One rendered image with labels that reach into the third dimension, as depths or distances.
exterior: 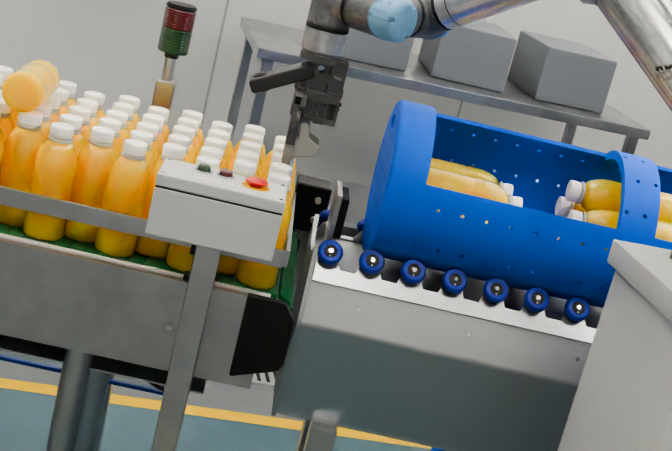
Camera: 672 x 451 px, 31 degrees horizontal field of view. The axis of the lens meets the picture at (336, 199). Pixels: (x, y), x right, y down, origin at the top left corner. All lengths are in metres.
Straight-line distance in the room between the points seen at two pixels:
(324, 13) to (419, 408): 0.73
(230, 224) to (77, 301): 0.33
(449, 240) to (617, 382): 0.39
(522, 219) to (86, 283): 0.74
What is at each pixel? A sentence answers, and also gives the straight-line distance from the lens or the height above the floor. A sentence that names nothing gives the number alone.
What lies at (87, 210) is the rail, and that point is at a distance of 2.03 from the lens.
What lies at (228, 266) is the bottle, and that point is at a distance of 2.07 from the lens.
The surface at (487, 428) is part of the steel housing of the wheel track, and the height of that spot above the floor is 0.70.
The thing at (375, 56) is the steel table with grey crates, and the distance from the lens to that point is 4.73.
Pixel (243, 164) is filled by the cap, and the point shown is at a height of 1.09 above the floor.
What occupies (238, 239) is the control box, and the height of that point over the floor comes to 1.03.
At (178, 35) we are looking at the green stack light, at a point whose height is 1.20.
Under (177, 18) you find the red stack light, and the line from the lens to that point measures 2.48.
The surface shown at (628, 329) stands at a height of 1.04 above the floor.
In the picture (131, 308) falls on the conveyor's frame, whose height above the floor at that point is 0.83.
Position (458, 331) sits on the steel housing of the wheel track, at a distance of 2.16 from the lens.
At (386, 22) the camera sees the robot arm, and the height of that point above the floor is 1.38.
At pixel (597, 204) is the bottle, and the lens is 2.22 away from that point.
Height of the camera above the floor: 1.60
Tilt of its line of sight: 15 degrees down
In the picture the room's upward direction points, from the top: 14 degrees clockwise
